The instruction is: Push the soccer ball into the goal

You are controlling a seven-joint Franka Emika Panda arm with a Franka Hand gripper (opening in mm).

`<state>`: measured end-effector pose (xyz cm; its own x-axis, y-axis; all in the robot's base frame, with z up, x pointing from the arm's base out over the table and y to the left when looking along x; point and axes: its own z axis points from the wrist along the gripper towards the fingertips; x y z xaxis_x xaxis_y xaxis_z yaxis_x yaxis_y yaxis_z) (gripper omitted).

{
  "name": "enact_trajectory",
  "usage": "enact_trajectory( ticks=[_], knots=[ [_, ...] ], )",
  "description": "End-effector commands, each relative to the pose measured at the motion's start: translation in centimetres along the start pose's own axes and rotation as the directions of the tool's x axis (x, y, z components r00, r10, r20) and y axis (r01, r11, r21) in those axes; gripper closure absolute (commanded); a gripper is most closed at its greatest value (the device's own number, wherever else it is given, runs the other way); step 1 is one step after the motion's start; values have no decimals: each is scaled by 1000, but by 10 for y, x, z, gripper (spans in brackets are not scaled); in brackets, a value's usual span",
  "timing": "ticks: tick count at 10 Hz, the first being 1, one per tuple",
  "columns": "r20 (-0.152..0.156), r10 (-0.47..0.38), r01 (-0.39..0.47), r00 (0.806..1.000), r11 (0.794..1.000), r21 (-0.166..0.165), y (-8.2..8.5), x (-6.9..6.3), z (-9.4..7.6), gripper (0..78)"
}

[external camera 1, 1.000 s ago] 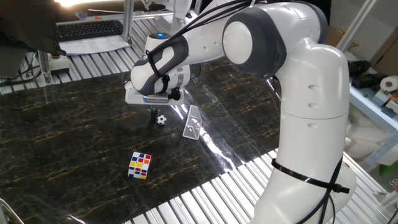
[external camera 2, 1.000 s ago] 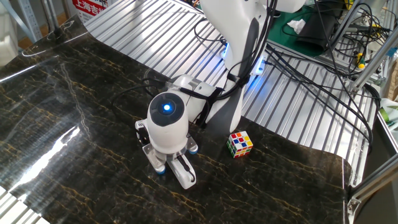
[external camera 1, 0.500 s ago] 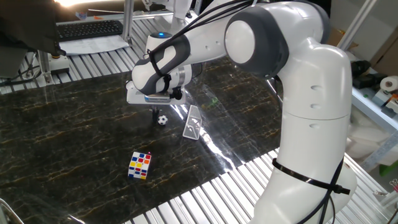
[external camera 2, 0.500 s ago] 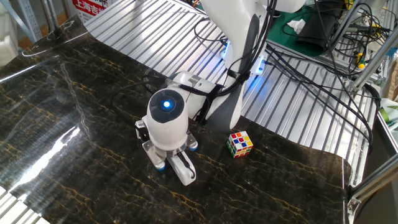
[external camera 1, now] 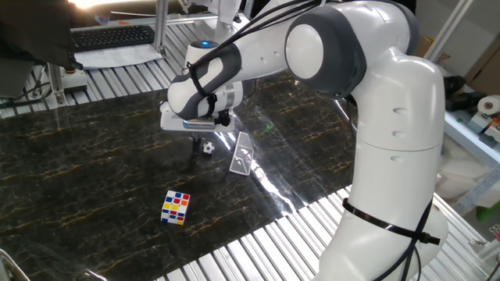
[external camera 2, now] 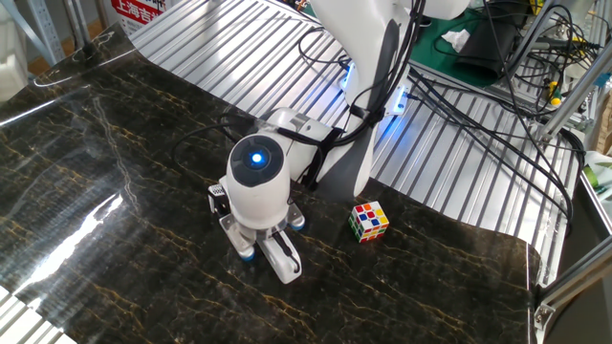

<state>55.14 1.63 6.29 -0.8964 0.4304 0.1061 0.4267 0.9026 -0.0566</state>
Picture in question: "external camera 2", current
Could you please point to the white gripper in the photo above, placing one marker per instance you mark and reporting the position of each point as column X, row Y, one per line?
column 275, row 258

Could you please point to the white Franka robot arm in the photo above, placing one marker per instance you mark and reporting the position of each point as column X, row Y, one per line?
column 258, row 191

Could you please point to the multicolour Rubik's cube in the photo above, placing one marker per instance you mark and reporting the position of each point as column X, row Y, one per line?
column 368, row 222

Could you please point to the black marble pattern mat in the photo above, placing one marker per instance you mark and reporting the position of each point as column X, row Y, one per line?
column 143, row 239

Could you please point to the green cutting mat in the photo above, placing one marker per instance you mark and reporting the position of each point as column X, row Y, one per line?
column 430, row 62

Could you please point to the red white printed box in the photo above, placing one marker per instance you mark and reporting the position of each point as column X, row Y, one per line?
column 138, row 12

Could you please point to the metal pole with black foot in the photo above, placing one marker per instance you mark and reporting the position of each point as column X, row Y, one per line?
column 87, row 48

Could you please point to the white crumpled tissue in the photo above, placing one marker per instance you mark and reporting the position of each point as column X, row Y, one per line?
column 456, row 39

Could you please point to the black fabric pouch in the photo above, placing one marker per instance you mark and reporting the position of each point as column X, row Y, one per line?
column 487, row 52

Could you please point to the aluminium corner profile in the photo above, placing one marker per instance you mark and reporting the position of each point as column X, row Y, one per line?
column 574, row 282

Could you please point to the green white plastic object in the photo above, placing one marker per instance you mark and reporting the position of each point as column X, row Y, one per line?
column 600, row 167

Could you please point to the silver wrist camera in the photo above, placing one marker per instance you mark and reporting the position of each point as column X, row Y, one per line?
column 236, row 236

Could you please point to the grey slotted metal post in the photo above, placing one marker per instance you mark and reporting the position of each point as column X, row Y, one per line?
column 45, row 33

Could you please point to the aluminium frame post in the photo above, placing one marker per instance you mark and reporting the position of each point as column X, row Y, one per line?
column 531, row 43
column 574, row 98

